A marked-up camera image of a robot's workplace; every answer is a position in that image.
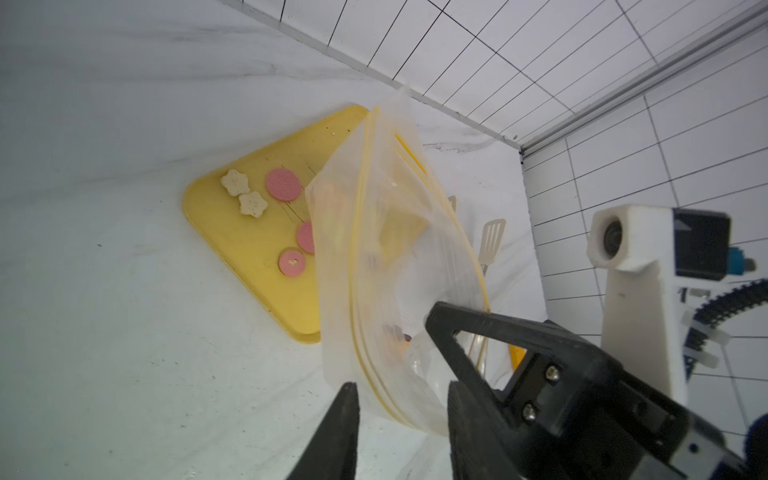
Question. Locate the yellow plastic tray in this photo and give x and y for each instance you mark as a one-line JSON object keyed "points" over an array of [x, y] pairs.
{"points": [[249, 246]]}

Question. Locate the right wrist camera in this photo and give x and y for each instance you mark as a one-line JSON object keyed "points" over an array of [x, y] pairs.
{"points": [[663, 297]]}

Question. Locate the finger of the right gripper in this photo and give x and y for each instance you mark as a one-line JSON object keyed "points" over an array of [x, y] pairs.
{"points": [[578, 360]]}

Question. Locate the white slotted kitchen tongs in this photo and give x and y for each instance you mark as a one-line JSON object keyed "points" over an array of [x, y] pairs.
{"points": [[491, 246]]}

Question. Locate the beige flower cookie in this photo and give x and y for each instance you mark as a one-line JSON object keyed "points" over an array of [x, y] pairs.
{"points": [[235, 183], [252, 204]]}

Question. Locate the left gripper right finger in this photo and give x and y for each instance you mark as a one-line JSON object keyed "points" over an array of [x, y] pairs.
{"points": [[475, 451]]}

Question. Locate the clear resealable zip bag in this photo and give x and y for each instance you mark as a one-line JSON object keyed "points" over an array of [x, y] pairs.
{"points": [[388, 246]]}

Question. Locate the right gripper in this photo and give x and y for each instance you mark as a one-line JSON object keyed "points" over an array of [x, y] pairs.
{"points": [[587, 418]]}

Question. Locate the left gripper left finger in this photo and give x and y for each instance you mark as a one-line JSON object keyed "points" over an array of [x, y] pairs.
{"points": [[332, 450]]}

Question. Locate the pink round cookie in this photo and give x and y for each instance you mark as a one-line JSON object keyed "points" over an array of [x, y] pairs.
{"points": [[283, 185], [304, 237]]}

